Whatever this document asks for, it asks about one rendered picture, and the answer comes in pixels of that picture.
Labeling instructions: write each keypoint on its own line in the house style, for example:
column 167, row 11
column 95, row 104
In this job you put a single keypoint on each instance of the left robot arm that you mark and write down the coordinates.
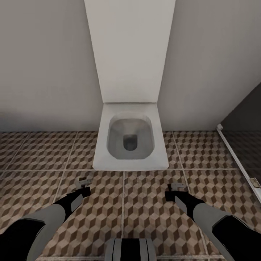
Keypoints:
column 26, row 238

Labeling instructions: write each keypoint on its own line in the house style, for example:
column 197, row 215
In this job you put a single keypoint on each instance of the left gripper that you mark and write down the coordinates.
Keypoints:
column 86, row 191

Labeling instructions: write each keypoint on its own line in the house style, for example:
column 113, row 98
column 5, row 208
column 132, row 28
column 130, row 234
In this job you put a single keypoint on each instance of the shower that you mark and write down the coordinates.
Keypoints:
column 257, row 191

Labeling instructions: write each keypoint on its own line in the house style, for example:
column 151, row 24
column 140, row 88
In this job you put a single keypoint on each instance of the toilet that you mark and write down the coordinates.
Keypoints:
column 130, row 40

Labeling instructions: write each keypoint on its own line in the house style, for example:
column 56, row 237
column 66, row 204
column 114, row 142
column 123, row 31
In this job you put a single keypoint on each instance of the door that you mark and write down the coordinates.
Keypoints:
column 242, row 130

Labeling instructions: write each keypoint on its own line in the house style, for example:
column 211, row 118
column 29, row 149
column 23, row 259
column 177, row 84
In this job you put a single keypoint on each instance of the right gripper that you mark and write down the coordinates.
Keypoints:
column 169, row 196

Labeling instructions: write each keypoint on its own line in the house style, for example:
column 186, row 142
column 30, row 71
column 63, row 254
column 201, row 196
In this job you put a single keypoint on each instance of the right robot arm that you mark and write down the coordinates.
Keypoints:
column 233, row 237

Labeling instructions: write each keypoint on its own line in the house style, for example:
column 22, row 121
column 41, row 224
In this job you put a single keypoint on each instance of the robot trunk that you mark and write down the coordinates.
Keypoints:
column 130, row 250

